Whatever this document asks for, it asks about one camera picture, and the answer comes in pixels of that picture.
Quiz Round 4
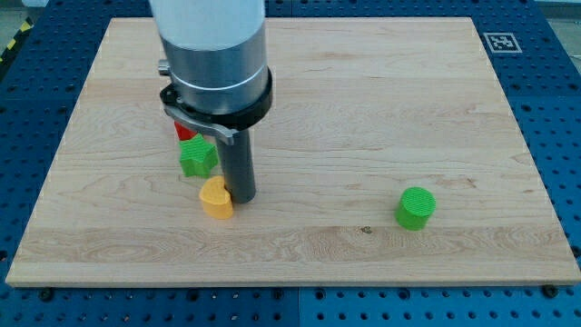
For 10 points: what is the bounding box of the white fiducial marker tag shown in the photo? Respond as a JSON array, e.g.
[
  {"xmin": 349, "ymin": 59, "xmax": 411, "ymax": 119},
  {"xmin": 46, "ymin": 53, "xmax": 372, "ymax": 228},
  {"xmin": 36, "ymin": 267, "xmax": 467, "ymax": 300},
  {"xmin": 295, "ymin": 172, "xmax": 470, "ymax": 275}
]
[{"xmin": 484, "ymin": 32, "xmax": 522, "ymax": 54}]

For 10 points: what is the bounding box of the light wooden board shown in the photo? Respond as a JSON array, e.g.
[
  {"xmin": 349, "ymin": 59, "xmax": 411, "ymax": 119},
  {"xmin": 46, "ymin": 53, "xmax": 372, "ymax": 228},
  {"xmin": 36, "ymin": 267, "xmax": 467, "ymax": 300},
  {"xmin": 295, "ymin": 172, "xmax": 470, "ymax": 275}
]
[{"xmin": 6, "ymin": 17, "xmax": 580, "ymax": 288}]

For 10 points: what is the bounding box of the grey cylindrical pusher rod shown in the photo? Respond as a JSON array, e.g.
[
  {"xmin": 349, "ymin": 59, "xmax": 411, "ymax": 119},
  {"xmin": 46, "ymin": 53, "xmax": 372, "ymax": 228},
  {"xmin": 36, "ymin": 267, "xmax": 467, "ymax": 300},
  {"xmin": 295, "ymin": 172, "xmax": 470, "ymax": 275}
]
[{"xmin": 216, "ymin": 130, "xmax": 256, "ymax": 203}]

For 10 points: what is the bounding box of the black clamp ring with lever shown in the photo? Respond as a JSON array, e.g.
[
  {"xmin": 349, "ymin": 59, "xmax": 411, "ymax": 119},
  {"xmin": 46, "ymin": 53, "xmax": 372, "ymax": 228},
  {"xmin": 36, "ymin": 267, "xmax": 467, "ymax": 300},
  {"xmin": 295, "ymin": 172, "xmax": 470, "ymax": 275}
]
[{"xmin": 160, "ymin": 67, "xmax": 273, "ymax": 145}]

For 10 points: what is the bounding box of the green star block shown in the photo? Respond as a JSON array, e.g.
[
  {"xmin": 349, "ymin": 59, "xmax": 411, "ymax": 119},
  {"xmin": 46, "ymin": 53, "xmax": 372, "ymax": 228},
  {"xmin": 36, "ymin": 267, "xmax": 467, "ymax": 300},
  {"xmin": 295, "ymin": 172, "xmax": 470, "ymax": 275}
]
[{"xmin": 179, "ymin": 134, "xmax": 218, "ymax": 178}]

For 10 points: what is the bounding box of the yellow heart block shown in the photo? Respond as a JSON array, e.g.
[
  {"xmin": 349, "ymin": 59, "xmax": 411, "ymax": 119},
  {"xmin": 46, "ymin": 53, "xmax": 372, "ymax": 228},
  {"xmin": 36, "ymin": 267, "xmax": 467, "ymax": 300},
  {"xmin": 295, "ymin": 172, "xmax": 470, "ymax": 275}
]
[{"xmin": 199, "ymin": 175, "xmax": 233, "ymax": 220}]

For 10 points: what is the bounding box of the black board corner bolt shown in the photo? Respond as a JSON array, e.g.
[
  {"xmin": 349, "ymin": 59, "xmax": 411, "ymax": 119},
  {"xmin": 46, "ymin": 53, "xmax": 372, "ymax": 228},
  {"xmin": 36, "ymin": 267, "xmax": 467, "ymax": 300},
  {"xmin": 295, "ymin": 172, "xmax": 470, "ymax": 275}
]
[
  {"xmin": 541, "ymin": 284, "xmax": 559, "ymax": 299},
  {"xmin": 38, "ymin": 288, "xmax": 54, "ymax": 302}
]

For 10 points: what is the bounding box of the green cylinder block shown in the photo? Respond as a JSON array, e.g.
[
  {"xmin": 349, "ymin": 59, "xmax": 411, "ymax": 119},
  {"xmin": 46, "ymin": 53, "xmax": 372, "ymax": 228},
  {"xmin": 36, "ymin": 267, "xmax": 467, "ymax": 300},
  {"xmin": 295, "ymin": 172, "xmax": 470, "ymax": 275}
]
[{"xmin": 395, "ymin": 186, "xmax": 437, "ymax": 231}]

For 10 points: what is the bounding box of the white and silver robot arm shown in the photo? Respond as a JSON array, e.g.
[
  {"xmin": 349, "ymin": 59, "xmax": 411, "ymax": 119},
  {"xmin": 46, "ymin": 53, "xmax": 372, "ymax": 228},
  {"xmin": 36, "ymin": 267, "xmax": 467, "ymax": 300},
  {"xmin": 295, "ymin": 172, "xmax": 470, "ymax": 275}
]
[{"xmin": 149, "ymin": 0, "xmax": 273, "ymax": 203}]

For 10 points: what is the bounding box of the red block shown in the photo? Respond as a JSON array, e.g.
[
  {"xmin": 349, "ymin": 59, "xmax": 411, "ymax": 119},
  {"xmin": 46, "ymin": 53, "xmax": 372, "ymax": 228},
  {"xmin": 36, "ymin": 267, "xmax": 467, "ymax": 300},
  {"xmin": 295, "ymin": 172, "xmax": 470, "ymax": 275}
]
[{"xmin": 174, "ymin": 122, "xmax": 197, "ymax": 141}]

